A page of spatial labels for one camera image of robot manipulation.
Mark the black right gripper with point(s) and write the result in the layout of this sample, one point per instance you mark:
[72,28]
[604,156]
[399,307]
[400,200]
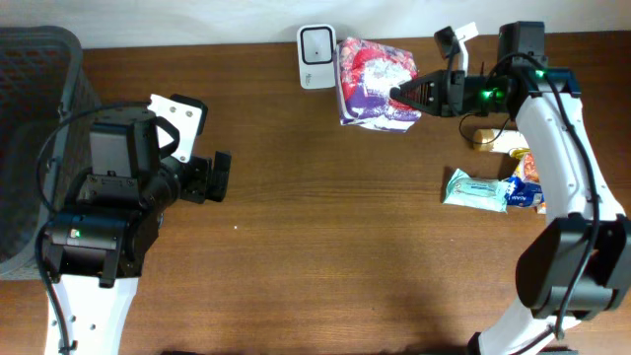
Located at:
[456,92]

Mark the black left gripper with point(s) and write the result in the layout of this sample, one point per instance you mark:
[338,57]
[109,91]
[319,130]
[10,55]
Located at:
[198,178]

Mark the red purple tissue pack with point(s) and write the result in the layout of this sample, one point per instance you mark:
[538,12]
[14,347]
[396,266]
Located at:
[365,72]

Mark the white shampoo tube gold cap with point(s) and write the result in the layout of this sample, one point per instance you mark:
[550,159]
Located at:
[498,141]

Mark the teal toilet tissue pack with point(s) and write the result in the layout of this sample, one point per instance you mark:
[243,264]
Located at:
[484,194]

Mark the blue yellow paste sachet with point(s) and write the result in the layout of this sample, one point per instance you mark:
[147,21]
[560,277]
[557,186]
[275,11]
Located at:
[525,190]

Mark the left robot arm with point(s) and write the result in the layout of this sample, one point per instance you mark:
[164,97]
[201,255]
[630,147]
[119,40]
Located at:
[90,255]

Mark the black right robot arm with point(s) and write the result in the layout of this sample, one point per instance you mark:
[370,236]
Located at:
[579,266]

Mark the white barcode scanner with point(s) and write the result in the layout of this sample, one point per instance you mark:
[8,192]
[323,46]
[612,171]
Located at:
[316,47]

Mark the grey plastic mesh basket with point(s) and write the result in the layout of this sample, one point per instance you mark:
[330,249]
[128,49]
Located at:
[42,82]

